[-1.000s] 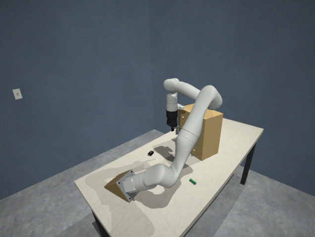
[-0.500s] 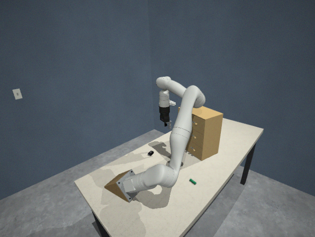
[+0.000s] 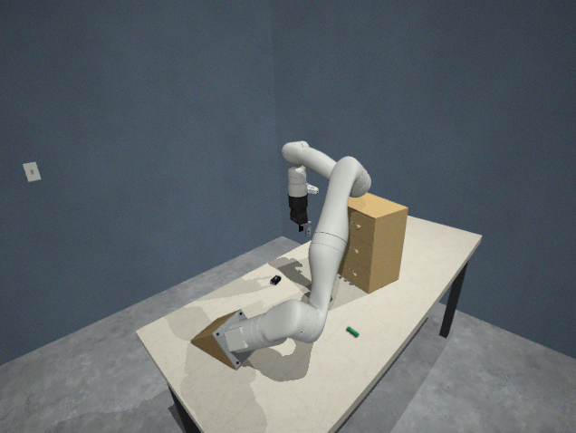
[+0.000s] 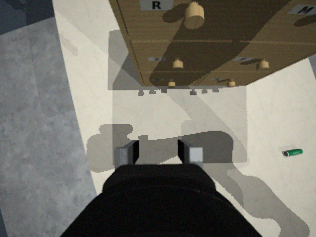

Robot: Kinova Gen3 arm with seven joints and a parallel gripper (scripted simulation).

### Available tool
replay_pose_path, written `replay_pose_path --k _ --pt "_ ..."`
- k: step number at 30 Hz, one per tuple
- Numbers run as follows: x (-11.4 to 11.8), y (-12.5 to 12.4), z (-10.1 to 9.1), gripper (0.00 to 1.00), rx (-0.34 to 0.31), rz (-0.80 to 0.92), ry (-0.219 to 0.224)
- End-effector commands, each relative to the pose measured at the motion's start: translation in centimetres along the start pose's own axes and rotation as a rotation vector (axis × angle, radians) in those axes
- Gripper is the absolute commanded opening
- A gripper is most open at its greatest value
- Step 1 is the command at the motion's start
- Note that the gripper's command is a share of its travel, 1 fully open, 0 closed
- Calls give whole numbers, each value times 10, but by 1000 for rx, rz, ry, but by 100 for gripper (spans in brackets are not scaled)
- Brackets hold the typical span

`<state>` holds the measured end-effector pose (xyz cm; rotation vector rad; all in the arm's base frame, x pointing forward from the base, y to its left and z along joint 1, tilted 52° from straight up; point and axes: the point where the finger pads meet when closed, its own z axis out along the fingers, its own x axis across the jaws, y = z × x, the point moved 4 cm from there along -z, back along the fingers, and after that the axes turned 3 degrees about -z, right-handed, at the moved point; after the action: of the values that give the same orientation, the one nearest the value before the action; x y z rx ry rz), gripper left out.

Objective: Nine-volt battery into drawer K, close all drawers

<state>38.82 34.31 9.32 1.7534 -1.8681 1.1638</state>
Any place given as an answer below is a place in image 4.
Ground wooden drawer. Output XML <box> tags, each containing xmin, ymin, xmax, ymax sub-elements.
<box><xmin>213</xmin><ymin>40</ymin><xmax>316</xmax><ymax>71</ymax></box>
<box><xmin>141</xmin><ymin>71</ymin><xmax>206</xmax><ymax>88</ymax></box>
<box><xmin>131</xmin><ymin>40</ymin><xmax>232</xmax><ymax>71</ymax></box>
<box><xmin>244</xmin><ymin>0</ymin><xmax>316</xmax><ymax>41</ymax></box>
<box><xmin>198</xmin><ymin>71</ymin><xmax>270</xmax><ymax>87</ymax></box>
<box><xmin>118</xmin><ymin>0</ymin><xmax>270</xmax><ymax>38</ymax></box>

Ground small wooden chest of drawers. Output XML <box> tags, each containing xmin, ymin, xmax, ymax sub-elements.
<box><xmin>108</xmin><ymin>0</ymin><xmax>316</xmax><ymax>86</ymax></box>

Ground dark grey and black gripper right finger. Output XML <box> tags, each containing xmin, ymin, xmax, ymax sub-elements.
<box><xmin>178</xmin><ymin>139</ymin><xmax>203</xmax><ymax>169</ymax></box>

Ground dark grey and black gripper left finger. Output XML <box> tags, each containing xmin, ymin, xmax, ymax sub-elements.
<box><xmin>114</xmin><ymin>140</ymin><xmax>139</xmax><ymax>170</ymax></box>

